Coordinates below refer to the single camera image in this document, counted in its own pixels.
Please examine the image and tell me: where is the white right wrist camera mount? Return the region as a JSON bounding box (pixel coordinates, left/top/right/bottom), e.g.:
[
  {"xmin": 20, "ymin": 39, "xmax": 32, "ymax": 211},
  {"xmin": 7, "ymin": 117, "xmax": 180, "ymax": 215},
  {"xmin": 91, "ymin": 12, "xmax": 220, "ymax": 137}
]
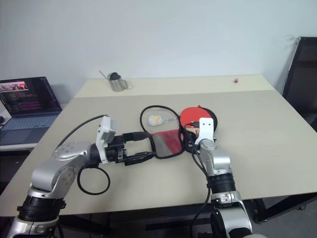
[{"xmin": 195, "ymin": 117, "xmax": 214, "ymax": 145}]

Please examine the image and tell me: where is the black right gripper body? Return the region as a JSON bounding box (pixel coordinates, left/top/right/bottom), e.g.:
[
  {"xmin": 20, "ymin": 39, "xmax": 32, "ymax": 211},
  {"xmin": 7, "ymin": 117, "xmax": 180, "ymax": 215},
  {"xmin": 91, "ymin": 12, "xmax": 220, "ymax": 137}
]
[{"xmin": 184, "ymin": 130, "xmax": 200, "ymax": 153}]

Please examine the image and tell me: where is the open blue laptop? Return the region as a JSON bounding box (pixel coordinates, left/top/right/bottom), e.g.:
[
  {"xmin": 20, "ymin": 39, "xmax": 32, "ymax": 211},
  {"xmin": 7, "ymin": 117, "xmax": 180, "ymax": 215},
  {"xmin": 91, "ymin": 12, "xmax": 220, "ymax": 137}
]
[{"xmin": 0, "ymin": 76, "xmax": 63, "ymax": 146}]

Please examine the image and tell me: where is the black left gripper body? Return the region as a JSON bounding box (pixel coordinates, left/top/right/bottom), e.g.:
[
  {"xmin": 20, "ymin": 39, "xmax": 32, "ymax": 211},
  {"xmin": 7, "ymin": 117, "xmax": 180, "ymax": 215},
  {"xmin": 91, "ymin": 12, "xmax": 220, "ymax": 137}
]
[{"xmin": 106, "ymin": 135, "xmax": 128, "ymax": 164}]

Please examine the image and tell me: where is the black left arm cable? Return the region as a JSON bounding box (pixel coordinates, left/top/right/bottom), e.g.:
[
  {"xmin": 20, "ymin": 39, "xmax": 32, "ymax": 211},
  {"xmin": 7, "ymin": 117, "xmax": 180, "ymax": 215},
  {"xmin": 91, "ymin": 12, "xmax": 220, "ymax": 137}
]
[{"xmin": 53, "ymin": 114, "xmax": 111, "ymax": 195}]

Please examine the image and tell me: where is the black-rimmed clear paddle case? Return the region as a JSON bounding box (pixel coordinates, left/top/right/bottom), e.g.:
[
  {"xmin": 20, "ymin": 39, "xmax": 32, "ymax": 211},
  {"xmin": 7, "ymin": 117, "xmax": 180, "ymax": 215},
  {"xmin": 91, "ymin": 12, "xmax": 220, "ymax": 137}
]
[{"xmin": 139, "ymin": 105, "xmax": 190, "ymax": 160}]

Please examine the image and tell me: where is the white side desk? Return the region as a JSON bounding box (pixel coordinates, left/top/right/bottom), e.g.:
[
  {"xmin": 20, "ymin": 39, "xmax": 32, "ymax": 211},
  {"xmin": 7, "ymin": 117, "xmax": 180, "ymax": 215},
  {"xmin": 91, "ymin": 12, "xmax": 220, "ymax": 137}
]
[{"xmin": 0, "ymin": 142, "xmax": 38, "ymax": 152}]

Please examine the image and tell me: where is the white yellow keychain charm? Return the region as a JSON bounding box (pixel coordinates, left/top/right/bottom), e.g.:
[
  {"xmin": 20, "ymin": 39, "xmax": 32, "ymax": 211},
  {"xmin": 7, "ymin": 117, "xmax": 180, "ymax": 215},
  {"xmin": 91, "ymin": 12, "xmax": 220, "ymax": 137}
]
[{"xmin": 147, "ymin": 114, "xmax": 166, "ymax": 127}]

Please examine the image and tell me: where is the silver metal cup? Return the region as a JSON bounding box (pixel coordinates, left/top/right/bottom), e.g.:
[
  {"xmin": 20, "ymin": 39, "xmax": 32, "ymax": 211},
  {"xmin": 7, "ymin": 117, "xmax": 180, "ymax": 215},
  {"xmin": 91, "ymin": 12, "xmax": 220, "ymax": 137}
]
[{"xmin": 98, "ymin": 70, "xmax": 133, "ymax": 93}]

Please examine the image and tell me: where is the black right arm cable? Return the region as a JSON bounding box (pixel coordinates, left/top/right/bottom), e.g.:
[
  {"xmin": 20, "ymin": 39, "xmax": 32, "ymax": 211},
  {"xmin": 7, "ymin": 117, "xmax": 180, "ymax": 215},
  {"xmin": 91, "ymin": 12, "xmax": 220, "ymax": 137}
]
[{"xmin": 182, "ymin": 120, "xmax": 216, "ymax": 238}]

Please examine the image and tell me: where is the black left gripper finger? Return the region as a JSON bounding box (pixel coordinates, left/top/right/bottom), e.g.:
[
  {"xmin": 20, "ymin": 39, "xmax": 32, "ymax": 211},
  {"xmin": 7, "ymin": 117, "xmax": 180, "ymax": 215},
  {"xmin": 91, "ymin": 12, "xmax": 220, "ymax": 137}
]
[
  {"xmin": 124, "ymin": 151, "xmax": 157, "ymax": 167},
  {"xmin": 123, "ymin": 132, "xmax": 153, "ymax": 142}
]

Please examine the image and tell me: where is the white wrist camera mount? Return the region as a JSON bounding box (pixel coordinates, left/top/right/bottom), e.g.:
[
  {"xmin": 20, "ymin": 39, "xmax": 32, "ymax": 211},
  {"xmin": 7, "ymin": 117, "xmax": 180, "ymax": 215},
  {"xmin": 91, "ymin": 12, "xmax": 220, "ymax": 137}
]
[
  {"xmin": 195, "ymin": 117, "xmax": 214, "ymax": 145},
  {"xmin": 96, "ymin": 116, "xmax": 119, "ymax": 165}
]

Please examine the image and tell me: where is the red table tennis paddle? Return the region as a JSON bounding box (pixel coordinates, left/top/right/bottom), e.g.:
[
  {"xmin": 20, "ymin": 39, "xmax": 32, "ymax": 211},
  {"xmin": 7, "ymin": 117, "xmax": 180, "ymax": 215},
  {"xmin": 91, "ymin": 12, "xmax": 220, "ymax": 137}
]
[{"xmin": 179, "ymin": 105, "xmax": 219, "ymax": 136}]

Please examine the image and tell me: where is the black table frame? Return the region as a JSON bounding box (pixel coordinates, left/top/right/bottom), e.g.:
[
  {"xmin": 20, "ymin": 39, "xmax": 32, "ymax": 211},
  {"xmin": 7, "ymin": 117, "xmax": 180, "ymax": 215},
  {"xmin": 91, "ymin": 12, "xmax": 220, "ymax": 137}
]
[{"xmin": 56, "ymin": 190, "xmax": 317, "ymax": 238}]

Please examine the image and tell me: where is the black chair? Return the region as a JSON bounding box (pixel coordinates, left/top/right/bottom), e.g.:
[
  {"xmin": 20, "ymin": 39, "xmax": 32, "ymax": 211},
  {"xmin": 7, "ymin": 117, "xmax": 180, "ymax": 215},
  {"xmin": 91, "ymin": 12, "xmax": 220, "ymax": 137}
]
[{"xmin": 282, "ymin": 36, "xmax": 317, "ymax": 126}]

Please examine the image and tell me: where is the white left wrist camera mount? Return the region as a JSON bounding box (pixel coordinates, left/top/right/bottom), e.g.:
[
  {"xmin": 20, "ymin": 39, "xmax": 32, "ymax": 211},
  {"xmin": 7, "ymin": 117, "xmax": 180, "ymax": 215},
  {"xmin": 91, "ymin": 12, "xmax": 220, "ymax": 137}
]
[{"xmin": 96, "ymin": 116, "xmax": 119, "ymax": 165}]

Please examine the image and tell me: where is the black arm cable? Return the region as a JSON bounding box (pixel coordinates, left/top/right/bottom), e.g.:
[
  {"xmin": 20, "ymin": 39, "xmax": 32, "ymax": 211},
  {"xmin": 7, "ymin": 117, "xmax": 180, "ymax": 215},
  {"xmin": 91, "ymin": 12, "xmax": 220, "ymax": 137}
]
[
  {"xmin": 53, "ymin": 114, "xmax": 111, "ymax": 195},
  {"xmin": 182, "ymin": 120, "xmax": 216, "ymax": 238}
]

